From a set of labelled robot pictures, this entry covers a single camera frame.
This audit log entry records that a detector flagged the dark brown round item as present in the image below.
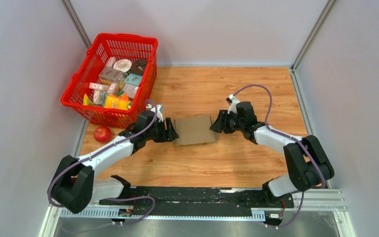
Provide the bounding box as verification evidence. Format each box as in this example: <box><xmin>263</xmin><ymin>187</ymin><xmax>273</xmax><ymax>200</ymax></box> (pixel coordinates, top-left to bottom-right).
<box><xmin>130</xmin><ymin>59</ymin><xmax>148</xmax><ymax>76</ymax></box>

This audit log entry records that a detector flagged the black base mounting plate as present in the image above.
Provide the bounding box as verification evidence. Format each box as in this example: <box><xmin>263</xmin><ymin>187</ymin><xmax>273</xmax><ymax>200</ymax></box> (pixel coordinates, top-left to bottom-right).
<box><xmin>98</xmin><ymin>186</ymin><xmax>295</xmax><ymax>218</ymax></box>

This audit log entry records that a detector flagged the aluminium corner frame post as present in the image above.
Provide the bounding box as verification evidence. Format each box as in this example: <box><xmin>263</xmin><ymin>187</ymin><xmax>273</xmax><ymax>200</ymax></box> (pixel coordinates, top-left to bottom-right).
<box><xmin>291</xmin><ymin>0</ymin><xmax>337</xmax><ymax>71</ymax></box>

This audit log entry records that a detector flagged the brown cardboard paper box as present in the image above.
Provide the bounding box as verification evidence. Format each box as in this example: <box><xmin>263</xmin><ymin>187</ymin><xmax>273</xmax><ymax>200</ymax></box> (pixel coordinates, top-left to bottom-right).
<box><xmin>174</xmin><ymin>115</ymin><xmax>218</xmax><ymax>146</ymax></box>

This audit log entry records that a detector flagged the red plastic shopping basket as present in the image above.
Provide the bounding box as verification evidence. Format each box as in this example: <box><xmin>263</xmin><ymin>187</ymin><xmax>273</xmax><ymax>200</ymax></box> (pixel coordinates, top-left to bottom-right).
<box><xmin>61</xmin><ymin>33</ymin><xmax>158</xmax><ymax>128</ymax></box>

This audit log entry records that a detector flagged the grey pink carton box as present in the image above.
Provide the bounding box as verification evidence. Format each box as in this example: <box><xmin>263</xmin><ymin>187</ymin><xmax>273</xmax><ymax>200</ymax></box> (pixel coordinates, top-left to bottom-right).
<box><xmin>99</xmin><ymin>67</ymin><xmax>126</xmax><ymax>83</ymax></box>

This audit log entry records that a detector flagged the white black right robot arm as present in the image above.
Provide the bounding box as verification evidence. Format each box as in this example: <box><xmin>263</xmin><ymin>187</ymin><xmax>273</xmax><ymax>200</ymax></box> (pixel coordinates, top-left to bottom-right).
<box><xmin>210</xmin><ymin>102</ymin><xmax>335</xmax><ymax>207</ymax></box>

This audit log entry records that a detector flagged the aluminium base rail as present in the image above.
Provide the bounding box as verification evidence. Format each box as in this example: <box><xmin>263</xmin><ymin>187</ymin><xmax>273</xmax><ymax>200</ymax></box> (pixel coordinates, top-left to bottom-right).
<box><xmin>39</xmin><ymin>186</ymin><xmax>355</xmax><ymax>237</ymax></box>

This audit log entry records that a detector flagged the white tape roll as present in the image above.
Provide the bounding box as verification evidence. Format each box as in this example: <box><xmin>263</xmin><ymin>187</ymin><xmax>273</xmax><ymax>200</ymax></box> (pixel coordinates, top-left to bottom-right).
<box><xmin>113</xmin><ymin>59</ymin><xmax>132</xmax><ymax>73</ymax></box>

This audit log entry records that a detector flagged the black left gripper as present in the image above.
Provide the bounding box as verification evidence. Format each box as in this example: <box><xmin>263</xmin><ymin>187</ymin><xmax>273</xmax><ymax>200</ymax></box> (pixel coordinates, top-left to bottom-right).
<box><xmin>145</xmin><ymin>118</ymin><xmax>179</xmax><ymax>143</ymax></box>

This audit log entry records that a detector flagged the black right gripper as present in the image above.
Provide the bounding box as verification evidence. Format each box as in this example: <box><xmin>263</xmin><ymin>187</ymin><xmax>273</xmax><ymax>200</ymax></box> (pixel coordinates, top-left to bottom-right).
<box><xmin>209</xmin><ymin>110</ymin><xmax>244</xmax><ymax>134</ymax></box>

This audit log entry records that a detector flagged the yellow orange snack packet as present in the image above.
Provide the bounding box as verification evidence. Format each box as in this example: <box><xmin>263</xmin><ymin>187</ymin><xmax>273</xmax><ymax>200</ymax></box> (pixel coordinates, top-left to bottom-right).
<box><xmin>102</xmin><ymin>94</ymin><xmax>132</xmax><ymax>110</ymax></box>

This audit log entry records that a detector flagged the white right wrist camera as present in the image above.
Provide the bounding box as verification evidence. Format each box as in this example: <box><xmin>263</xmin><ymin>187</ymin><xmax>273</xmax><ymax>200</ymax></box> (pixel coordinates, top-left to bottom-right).
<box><xmin>226</xmin><ymin>94</ymin><xmax>240</xmax><ymax>114</ymax></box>

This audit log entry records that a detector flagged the red apple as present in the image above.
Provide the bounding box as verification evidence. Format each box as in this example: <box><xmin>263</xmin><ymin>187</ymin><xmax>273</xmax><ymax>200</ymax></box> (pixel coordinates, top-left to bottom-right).
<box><xmin>93</xmin><ymin>126</ymin><xmax>112</xmax><ymax>143</ymax></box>

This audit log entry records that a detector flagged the left aluminium frame post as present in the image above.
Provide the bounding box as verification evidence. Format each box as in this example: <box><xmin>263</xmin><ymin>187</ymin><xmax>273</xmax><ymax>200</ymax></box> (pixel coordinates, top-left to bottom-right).
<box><xmin>60</xmin><ymin>0</ymin><xmax>92</xmax><ymax>49</ymax></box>

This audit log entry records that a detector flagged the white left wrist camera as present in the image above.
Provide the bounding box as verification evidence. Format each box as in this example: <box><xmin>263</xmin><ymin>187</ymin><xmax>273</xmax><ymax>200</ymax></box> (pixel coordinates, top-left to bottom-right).
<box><xmin>146</xmin><ymin>104</ymin><xmax>165</xmax><ymax>122</ymax></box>

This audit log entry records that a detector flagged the light blue small box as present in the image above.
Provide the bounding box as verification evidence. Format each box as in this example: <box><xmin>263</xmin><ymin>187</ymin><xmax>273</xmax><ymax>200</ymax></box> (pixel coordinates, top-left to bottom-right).
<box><xmin>125</xmin><ymin>73</ymin><xmax>143</xmax><ymax>87</ymax></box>

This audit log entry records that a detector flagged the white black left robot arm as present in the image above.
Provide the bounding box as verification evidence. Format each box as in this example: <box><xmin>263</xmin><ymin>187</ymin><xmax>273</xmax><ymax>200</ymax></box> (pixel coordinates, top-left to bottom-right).
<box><xmin>47</xmin><ymin>109</ymin><xmax>179</xmax><ymax>213</ymax></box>

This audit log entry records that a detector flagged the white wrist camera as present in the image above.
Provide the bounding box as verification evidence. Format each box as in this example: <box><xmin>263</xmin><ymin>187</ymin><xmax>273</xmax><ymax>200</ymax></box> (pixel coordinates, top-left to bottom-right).
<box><xmin>146</xmin><ymin>104</ymin><xmax>165</xmax><ymax>122</ymax></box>
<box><xmin>226</xmin><ymin>94</ymin><xmax>240</xmax><ymax>114</ymax></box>

